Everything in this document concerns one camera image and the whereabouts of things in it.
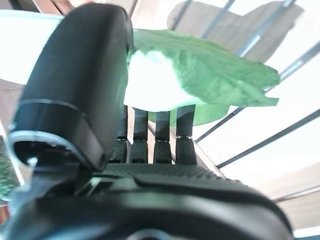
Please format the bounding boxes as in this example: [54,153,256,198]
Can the wooden slat cabbage crate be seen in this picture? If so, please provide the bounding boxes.
[0,0,320,240]

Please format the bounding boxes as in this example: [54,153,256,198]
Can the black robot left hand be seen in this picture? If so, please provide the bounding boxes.
[7,3,293,240]

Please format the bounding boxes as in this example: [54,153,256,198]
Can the pale green napa cabbage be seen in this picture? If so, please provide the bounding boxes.
[123,28,281,127]

